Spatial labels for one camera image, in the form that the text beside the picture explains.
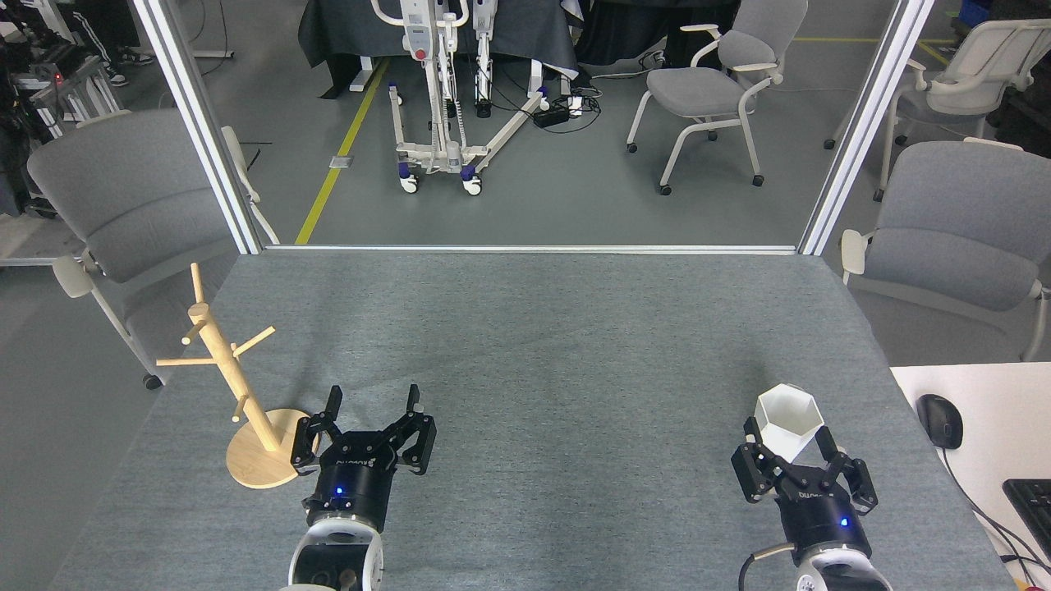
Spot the white stand on wheels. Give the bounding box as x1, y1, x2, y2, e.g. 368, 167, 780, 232
369, 0, 552, 197

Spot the person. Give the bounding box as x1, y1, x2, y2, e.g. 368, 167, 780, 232
66, 0, 157, 88

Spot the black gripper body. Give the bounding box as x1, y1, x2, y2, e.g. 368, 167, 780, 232
302, 430, 402, 535
775, 469, 874, 568

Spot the black table cloth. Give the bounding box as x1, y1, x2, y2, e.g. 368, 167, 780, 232
296, 0, 581, 100

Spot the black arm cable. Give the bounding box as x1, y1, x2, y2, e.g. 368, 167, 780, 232
738, 541, 799, 591

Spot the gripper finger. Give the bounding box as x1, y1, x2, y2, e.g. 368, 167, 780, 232
384, 383, 438, 477
815, 427, 880, 515
291, 385, 347, 476
730, 417, 793, 505

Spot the silver frame post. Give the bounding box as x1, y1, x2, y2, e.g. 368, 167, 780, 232
131, 0, 264, 255
798, 0, 937, 256

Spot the black keyboard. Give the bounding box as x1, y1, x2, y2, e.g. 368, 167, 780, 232
1002, 478, 1051, 561

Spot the grey chair with white frame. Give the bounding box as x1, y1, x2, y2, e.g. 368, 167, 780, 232
839, 137, 1051, 363
625, 0, 810, 197
823, 17, 1051, 203
26, 108, 281, 392

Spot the white desk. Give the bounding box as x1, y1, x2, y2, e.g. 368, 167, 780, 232
890, 361, 1051, 591

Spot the white hexagonal cup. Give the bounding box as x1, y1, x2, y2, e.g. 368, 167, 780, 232
755, 383, 825, 463

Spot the dark equipment rack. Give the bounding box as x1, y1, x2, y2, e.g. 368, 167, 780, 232
0, 0, 126, 219

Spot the black computer mouse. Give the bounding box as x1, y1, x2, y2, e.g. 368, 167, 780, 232
916, 393, 965, 451

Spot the black mouse cable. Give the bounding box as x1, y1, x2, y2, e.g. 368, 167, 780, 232
939, 447, 1051, 577

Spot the wooden cup rack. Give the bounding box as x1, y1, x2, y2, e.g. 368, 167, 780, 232
156, 263, 320, 491

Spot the silver frame crossbar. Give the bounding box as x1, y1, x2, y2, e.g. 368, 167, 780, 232
263, 243, 802, 256

